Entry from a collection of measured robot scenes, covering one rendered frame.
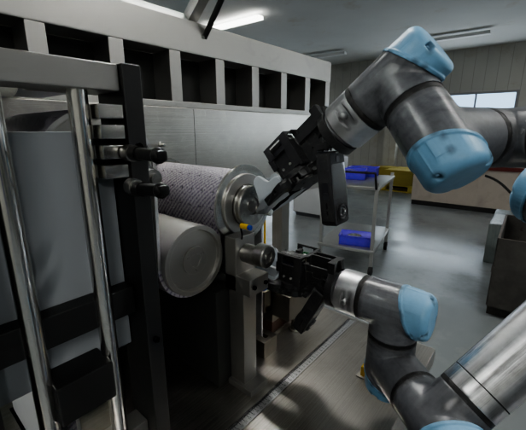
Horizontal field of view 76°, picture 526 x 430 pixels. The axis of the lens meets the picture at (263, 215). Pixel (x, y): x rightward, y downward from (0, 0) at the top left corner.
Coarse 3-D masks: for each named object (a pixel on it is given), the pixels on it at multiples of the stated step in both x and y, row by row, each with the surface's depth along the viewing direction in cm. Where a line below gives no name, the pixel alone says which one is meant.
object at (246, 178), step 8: (240, 176) 60; (248, 176) 61; (232, 184) 58; (240, 184) 60; (232, 192) 59; (224, 200) 58; (224, 208) 58; (224, 216) 58; (232, 216) 60; (232, 224) 60; (256, 224) 65
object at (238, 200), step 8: (248, 184) 61; (240, 192) 59; (248, 192) 60; (232, 200) 59; (240, 200) 58; (248, 200) 61; (256, 200) 62; (232, 208) 59; (240, 208) 59; (248, 208) 61; (256, 208) 63; (240, 216) 59; (248, 216) 61; (256, 216) 62
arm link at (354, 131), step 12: (336, 108) 46; (348, 108) 44; (336, 120) 46; (348, 120) 45; (360, 120) 44; (336, 132) 46; (348, 132) 45; (360, 132) 45; (372, 132) 46; (348, 144) 47; (360, 144) 47
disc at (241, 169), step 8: (232, 168) 59; (240, 168) 60; (248, 168) 62; (256, 168) 63; (232, 176) 59; (256, 176) 64; (264, 176) 65; (224, 184) 58; (216, 192) 57; (224, 192) 58; (216, 200) 57; (216, 208) 57; (216, 216) 57; (264, 216) 67; (216, 224) 58; (224, 224) 59; (224, 232) 59; (232, 232) 61; (256, 232) 66
